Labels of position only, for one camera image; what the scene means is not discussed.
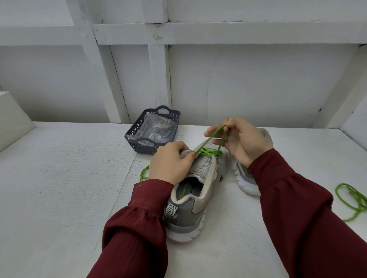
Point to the green shoelace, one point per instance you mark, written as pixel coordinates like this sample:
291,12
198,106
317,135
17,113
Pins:
209,150
352,200

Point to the dark plastic lattice basket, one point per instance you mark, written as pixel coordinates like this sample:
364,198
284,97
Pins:
136,143

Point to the clear plastic bag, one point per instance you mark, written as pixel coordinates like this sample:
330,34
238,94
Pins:
155,129

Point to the person's left forearm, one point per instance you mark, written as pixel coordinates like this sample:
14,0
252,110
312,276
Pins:
135,240

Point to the person's right hand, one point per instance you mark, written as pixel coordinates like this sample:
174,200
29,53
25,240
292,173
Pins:
246,140

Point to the person's right forearm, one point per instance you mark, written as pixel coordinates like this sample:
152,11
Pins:
309,217

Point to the person's left hand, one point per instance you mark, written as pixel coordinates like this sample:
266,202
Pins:
166,165

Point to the grey mesh shoe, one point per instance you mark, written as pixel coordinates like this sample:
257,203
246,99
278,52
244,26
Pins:
246,175
189,206

